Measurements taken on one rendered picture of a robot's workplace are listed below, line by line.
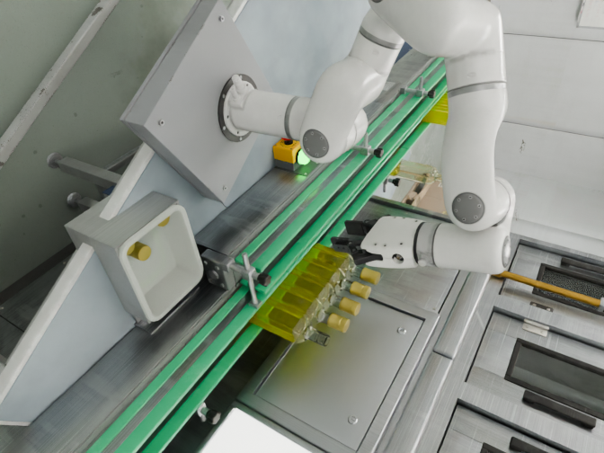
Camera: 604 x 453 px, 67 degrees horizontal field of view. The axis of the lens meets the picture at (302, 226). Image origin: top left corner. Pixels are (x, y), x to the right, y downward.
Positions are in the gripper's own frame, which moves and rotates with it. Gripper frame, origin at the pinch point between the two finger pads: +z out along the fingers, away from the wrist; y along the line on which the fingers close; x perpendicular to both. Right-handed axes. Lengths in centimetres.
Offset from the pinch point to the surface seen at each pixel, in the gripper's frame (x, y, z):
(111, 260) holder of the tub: 9.2, -26.0, 37.0
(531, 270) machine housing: -53, 58, -18
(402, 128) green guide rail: -17, 87, 29
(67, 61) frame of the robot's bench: 42, 15, 90
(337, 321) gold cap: -26.5, 0.6, 11.1
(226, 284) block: -12.9, -7.0, 34.5
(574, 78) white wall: -187, 591, 43
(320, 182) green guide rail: -8.8, 34.0, 30.4
